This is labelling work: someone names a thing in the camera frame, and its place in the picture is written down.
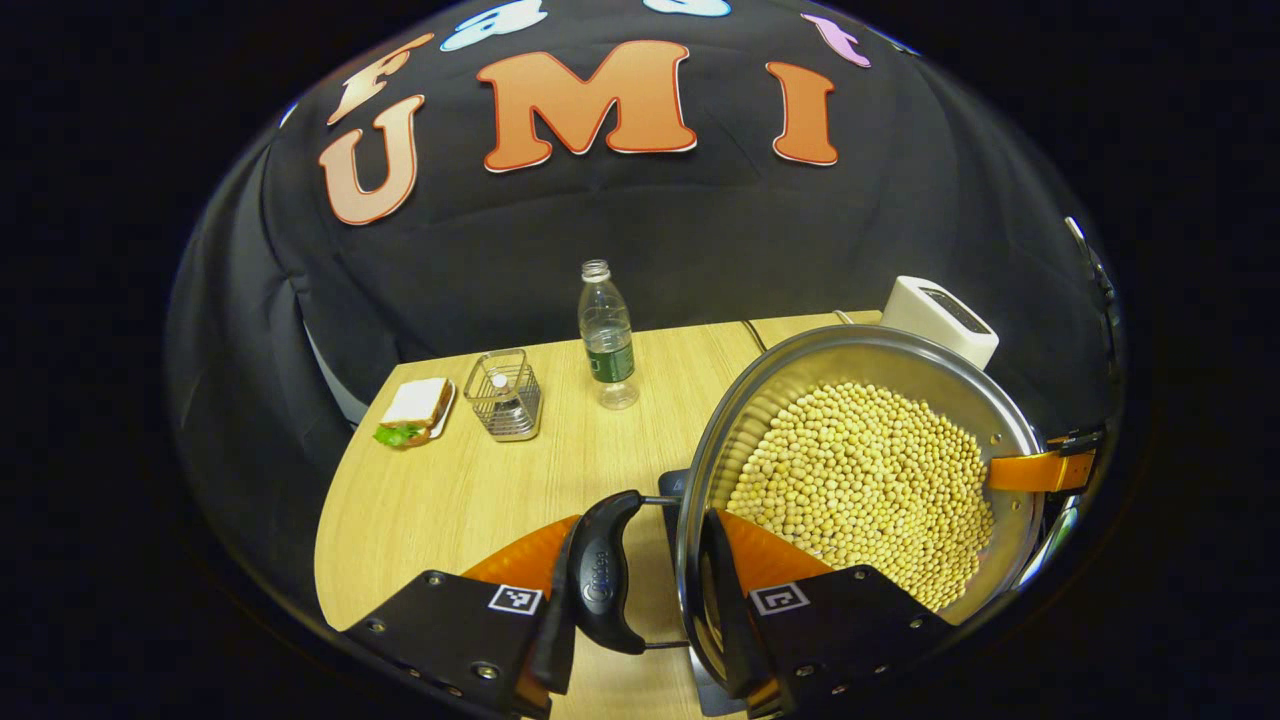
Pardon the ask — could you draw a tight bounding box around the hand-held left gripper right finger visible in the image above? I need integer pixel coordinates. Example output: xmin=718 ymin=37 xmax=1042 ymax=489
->
xmin=697 ymin=508 xmax=956 ymax=719

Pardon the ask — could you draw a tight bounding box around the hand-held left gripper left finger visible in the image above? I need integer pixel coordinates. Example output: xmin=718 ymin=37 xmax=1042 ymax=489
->
xmin=340 ymin=515 xmax=581 ymax=719

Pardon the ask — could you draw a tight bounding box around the pile of yellow soybeans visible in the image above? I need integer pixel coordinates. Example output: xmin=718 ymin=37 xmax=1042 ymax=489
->
xmin=727 ymin=382 xmax=996 ymax=611

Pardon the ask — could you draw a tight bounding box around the steel pot with black handles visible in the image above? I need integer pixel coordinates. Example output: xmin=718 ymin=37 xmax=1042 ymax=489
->
xmin=567 ymin=323 xmax=1051 ymax=701

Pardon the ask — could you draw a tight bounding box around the white toaster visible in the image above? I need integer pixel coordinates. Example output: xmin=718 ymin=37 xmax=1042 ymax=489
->
xmin=880 ymin=276 xmax=1001 ymax=371

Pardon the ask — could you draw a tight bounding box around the small white plate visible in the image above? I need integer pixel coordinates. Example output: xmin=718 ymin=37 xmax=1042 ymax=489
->
xmin=428 ymin=380 xmax=459 ymax=441

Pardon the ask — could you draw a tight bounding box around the sandwich with lettuce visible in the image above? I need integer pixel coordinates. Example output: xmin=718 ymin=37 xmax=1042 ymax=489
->
xmin=374 ymin=377 xmax=453 ymax=448

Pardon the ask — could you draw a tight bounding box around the clear plastic water bottle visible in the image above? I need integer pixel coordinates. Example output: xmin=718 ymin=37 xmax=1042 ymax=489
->
xmin=578 ymin=259 xmax=641 ymax=411

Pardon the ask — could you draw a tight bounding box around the wire mesh holder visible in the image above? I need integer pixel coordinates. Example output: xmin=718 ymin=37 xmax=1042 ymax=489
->
xmin=463 ymin=348 xmax=544 ymax=443

